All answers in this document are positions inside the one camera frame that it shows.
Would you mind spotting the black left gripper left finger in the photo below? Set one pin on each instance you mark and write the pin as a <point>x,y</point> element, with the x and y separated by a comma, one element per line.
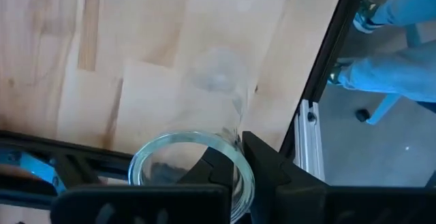
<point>136,207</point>

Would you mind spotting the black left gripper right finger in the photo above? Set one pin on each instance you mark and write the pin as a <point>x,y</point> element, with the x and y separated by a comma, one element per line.
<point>272,190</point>

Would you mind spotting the clear glass cylinder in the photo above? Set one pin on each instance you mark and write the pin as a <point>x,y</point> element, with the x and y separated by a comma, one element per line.
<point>204,122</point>

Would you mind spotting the person's shoe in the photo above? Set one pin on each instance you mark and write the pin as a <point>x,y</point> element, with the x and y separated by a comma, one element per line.
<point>366,18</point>
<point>339,72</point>

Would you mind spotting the swivel chair base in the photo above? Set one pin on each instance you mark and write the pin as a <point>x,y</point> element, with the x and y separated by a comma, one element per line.
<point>383,110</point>

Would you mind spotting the person's leg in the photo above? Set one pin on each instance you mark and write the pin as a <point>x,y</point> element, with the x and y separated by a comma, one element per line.
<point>408,2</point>
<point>391,74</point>

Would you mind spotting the silver aluminium bracket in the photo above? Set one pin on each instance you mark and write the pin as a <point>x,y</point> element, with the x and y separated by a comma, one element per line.
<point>308,142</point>

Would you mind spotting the black aluminium rig frame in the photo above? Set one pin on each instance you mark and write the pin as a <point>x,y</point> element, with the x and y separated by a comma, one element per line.
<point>327,53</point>

